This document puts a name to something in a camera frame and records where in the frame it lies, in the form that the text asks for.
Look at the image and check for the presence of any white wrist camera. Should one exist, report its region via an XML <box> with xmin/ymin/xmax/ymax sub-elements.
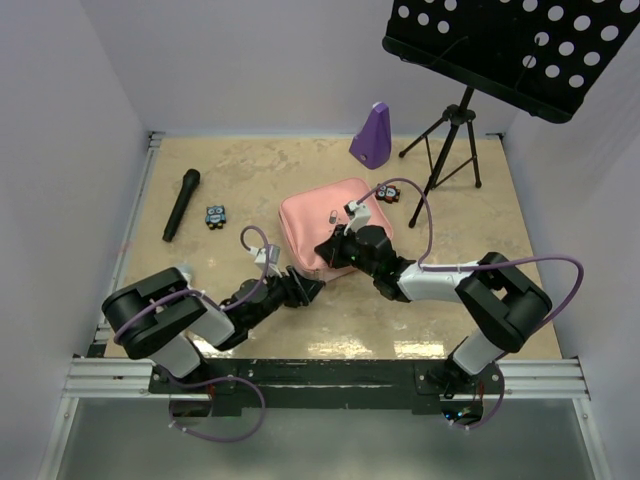
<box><xmin>249</xmin><ymin>244</ymin><xmax>282</xmax><ymax>277</ymax></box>
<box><xmin>343</xmin><ymin>201</ymin><xmax>371</xmax><ymax>235</ymax></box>

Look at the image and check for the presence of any pink medicine kit case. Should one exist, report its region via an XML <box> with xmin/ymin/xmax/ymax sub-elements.
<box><xmin>279</xmin><ymin>178</ymin><xmax>407</xmax><ymax>294</ymax></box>

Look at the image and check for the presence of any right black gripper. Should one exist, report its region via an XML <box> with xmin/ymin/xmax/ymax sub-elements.
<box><xmin>315</xmin><ymin>226</ymin><xmax>378</xmax><ymax>279</ymax></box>

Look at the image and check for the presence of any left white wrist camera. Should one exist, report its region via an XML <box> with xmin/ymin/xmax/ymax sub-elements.
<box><xmin>249</xmin><ymin>244</ymin><xmax>282</xmax><ymax>277</ymax></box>

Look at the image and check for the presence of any white tube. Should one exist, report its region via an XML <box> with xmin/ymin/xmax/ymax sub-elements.
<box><xmin>177</xmin><ymin>264</ymin><xmax>194</xmax><ymax>283</ymax></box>

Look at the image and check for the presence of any black music stand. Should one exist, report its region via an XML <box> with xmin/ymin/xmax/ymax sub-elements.
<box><xmin>382</xmin><ymin>0</ymin><xmax>640</xmax><ymax>229</ymax></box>

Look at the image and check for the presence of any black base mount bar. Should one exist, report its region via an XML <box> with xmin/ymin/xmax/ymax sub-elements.
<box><xmin>149</xmin><ymin>359</ymin><xmax>504</xmax><ymax>423</ymax></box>

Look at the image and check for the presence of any blue owl block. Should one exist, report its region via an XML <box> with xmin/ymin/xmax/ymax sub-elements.
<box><xmin>205</xmin><ymin>205</ymin><xmax>227</xmax><ymax>230</ymax></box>

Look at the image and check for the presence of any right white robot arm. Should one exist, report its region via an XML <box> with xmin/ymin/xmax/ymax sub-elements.
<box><xmin>314</xmin><ymin>225</ymin><xmax>552</xmax><ymax>393</ymax></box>

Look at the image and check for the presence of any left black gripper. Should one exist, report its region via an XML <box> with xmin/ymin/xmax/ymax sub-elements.
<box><xmin>245</xmin><ymin>263</ymin><xmax>325</xmax><ymax>328</ymax></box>

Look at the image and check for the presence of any owl pattern block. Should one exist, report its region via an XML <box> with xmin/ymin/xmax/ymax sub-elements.
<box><xmin>375</xmin><ymin>184</ymin><xmax>401</xmax><ymax>204</ymax></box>

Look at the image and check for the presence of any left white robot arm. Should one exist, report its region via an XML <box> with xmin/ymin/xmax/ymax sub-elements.
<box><xmin>101</xmin><ymin>266</ymin><xmax>326</xmax><ymax>392</ymax></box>

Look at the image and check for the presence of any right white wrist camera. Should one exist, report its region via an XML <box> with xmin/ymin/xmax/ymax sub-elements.
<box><xmin>343</xmin><ymin>201</ymin><xmax>371</xmax><ymax>235</ymax></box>

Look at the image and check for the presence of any purple metronome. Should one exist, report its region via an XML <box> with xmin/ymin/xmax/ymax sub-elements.
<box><xmin>349</xmin><ymin>102</ymin><xmax>392</xmax><ymax>170</ymax></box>

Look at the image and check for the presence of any black microphone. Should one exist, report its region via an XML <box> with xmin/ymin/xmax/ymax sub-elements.
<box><xmin>162</xmin><ymin>169</ymin><xmax>201</xmax><ymax>243</ymax></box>

